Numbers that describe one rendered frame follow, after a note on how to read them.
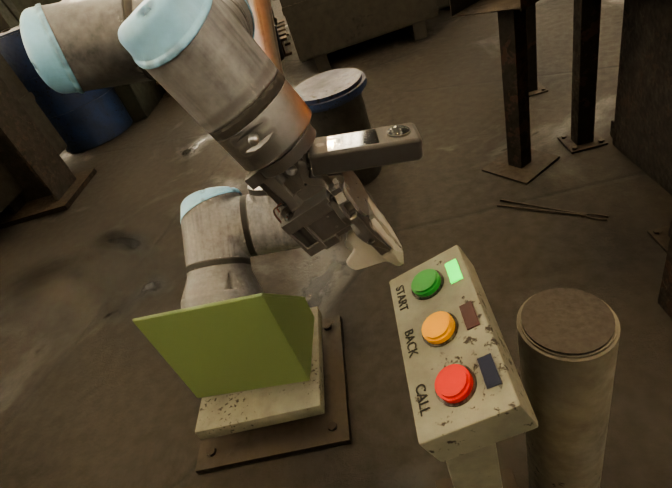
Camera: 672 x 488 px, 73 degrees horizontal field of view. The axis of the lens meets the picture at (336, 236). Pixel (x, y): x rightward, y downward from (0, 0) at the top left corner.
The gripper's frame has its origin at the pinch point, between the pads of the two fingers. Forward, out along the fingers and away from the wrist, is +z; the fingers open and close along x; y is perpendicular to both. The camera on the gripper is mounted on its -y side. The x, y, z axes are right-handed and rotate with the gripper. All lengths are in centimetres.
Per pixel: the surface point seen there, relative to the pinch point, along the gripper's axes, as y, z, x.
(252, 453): 67, 44, -15
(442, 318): -1.0, 5.5, 7.2
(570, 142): -44, 86, -116
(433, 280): -1.2, 5.6, 1.0
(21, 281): 193, 1, -123
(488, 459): 5.6, 28.6, 12.6
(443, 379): 0.7, 5.6, 14.6
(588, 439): -6.2, 39.1, 9.5
